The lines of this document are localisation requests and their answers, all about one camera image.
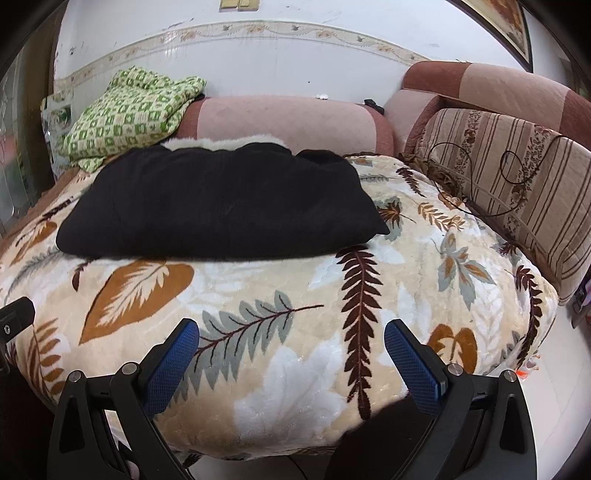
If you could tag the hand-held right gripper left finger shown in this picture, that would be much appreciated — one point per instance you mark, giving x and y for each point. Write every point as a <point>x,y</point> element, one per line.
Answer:
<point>171,364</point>

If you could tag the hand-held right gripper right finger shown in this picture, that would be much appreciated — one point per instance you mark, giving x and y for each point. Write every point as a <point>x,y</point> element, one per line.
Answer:
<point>413,364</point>

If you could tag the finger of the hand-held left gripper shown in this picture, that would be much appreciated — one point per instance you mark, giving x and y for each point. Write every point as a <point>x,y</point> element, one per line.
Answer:
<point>16,321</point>

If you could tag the black coat with fur collar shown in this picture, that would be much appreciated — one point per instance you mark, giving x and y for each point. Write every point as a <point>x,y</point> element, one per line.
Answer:
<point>221,203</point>

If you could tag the small orange object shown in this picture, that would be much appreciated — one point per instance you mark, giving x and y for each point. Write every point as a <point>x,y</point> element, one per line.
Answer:
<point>522,374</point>

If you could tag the leaf print fleece blanket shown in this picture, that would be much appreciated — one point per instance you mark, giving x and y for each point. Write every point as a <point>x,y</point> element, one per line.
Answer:
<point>286,350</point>

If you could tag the brown quilted bed cover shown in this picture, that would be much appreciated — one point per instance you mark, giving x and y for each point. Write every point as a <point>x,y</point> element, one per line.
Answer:
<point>57,184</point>

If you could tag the floral printed panel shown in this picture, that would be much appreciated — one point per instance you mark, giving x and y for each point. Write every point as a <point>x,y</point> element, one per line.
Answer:
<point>57,115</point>

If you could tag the striped floral cushion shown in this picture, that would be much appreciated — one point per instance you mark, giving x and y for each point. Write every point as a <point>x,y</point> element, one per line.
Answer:
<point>521,175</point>

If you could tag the green checked quilt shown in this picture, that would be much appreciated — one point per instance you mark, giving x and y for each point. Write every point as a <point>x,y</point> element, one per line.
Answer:
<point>124,115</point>

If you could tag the small black object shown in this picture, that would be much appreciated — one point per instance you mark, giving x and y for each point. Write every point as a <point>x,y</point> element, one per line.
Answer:
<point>373,105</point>

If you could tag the pink quilted sofa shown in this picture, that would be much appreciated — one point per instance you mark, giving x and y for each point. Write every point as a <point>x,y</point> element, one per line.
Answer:
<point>286,120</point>

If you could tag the framed wall picture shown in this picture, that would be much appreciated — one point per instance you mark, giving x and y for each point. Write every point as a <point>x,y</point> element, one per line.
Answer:
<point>508,23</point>

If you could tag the gold wall switch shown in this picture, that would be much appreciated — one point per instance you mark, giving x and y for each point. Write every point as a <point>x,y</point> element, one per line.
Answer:
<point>249,4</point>
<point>228,4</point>

